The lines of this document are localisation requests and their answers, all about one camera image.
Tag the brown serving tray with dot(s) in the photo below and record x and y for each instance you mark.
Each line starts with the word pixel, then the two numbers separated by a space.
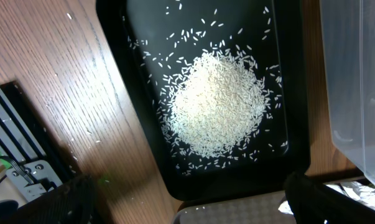
pixel 268 208

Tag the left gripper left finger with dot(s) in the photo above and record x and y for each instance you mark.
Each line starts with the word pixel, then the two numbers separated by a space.
pixel 72 202

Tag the crumpled white napkin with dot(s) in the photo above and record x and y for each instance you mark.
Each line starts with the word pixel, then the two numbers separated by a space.
pixel 364 194

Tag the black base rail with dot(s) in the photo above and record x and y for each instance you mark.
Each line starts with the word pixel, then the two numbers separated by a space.
pixel 32 165

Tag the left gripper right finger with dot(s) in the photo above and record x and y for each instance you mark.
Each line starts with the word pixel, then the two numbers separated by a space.
pixel 313 202

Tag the black waste tray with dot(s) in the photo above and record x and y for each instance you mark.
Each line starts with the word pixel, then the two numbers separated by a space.
pixel 244 178

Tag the pile of white rice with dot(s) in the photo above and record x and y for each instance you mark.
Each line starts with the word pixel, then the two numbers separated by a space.
pixel 211 69

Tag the clear plastic bin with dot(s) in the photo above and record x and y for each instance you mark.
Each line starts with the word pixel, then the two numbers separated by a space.
pixel 348 34

